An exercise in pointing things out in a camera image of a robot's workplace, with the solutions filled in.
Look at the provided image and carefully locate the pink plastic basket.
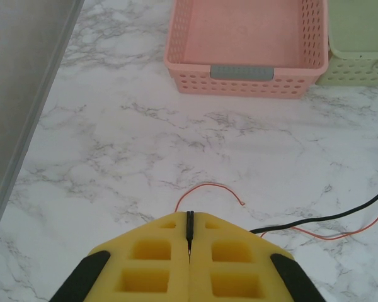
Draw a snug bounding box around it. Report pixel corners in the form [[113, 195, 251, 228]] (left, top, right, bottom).
[[163, 0, 330, 101]]

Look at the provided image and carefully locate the orange cable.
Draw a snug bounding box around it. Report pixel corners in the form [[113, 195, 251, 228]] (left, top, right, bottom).
[[175, 182, 378, 242]]

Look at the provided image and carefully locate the black cable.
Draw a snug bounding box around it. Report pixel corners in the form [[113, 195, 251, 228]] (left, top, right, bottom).
[[185, 159, 378, 265]]

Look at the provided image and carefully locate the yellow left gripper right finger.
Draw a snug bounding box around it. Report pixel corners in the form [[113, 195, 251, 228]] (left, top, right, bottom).
[[188, 210, 324, 302]]

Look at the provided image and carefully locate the light green plastic basket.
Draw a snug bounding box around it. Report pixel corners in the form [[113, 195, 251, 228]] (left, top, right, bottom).
[[314, 0, 378, 86]]

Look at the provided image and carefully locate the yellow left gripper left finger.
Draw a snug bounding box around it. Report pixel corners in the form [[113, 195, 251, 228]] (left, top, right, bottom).
[[49, 210, 190, 302]]

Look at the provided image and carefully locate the aluminium enclosure frame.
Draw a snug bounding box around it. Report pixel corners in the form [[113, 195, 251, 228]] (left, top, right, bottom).
[[0, 0, 86, 235]]

